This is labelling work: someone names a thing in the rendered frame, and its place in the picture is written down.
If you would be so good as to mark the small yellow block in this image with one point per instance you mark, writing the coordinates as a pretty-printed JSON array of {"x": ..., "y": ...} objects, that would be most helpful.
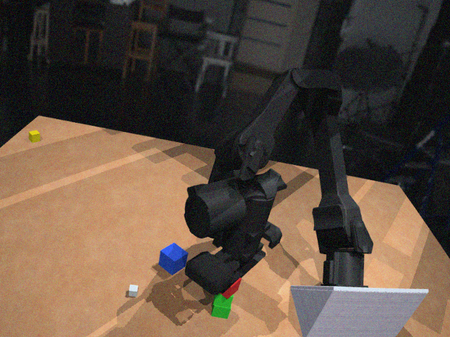
[{"x": 34, "y": 136}]

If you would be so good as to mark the red block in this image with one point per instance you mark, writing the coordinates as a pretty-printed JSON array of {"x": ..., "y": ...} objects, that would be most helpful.
[{"x": 234, "y": 288}]

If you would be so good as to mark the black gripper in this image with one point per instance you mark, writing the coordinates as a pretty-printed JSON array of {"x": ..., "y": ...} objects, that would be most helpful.
[{"x": 241, "y": 251}]

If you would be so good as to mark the green block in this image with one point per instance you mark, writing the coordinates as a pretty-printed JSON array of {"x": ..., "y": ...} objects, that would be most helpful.
[
  {"x": 220, "y": 300},
  {"x": 220, "y": 312}
]

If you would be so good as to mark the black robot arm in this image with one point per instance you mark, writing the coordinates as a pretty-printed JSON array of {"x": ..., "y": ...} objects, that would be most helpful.
[{"x": 235, "y": 195}]

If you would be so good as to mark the blue block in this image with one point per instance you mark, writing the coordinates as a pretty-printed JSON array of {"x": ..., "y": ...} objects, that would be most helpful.
[{"x": 173, "y": 258}]

